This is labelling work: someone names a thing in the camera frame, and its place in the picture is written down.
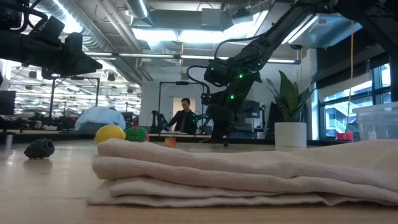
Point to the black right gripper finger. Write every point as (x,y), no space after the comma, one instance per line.
(222,132)

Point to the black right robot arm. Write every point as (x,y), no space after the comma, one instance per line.
(280,28)

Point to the red box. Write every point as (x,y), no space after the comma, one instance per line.
(344,136)

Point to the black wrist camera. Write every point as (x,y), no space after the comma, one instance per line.
(210,99)
(53,29)

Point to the yellow toy lemon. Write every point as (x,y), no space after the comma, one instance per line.
(109,133)

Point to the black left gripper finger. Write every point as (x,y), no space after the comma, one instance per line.
(84,63)

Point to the white cover sheet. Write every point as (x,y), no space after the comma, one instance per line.
(99,116)

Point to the red toy strawberry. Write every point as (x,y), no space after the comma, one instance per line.
(170,142)

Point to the black gantry frame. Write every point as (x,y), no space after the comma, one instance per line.
(182,83)

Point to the black background monitor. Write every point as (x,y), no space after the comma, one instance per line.
(7,102)

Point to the red green toy tomato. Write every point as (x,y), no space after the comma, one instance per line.
(136,134)

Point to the green plant in white pot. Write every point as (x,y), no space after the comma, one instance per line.
(290,133)

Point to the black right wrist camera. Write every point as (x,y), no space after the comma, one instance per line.
(210,99)

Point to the black background robot arm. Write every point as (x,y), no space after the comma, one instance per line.
(158,121)

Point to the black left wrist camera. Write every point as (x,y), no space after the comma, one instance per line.
(53,29)

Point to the person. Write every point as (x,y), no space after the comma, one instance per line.
(185,121)

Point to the black toy blackberry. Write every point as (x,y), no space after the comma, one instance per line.
(39,148)

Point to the folded beige cloth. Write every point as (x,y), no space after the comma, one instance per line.
(217,168)

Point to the clear plastic tupperware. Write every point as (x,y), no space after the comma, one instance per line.
(376,121)

